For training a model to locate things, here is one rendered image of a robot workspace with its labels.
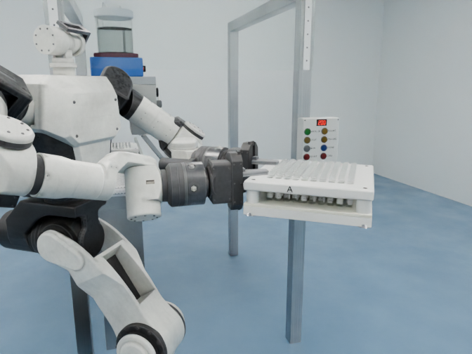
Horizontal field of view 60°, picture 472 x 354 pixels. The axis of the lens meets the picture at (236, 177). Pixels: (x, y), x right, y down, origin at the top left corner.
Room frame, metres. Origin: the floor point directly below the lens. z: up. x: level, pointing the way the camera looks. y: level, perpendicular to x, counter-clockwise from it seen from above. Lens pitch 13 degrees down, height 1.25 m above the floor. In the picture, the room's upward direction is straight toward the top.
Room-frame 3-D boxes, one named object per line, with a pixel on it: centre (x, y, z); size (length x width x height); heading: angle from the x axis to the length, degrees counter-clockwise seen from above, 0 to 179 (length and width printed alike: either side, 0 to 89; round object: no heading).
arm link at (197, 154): (1.03, 0.12, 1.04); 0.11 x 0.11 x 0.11; 64
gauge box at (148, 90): (1.76, 0.40, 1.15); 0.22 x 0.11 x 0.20; 16
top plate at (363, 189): (0.86, -0.17, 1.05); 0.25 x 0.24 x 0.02; 162
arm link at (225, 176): (0.81, 0.05, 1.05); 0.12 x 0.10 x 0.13; 104
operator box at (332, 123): (1.77, -0.36, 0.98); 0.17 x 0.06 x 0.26; 106
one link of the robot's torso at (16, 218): (1.08, 0.52, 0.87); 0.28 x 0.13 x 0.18; 73
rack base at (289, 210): (0.86, -0.17, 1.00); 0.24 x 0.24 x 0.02; 72
